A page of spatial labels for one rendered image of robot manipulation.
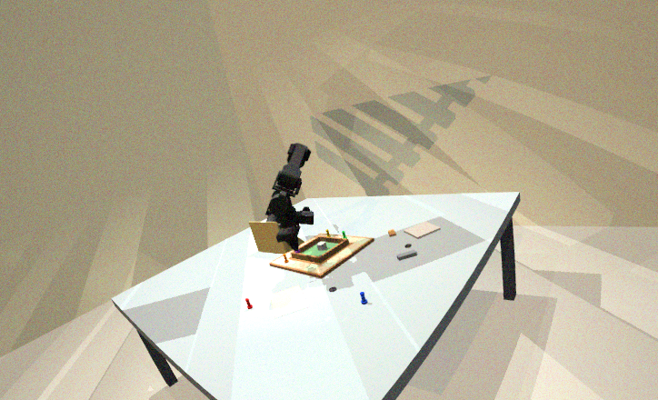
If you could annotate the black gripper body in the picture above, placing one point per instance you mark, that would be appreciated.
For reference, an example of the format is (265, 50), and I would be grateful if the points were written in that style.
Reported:
(286, 222)

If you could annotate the grey rectangular bar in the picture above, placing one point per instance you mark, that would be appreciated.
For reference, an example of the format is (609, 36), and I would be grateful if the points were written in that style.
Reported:
(407, 255)

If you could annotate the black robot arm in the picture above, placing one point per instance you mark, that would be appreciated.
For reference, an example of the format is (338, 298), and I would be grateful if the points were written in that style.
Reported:
(288, 179)

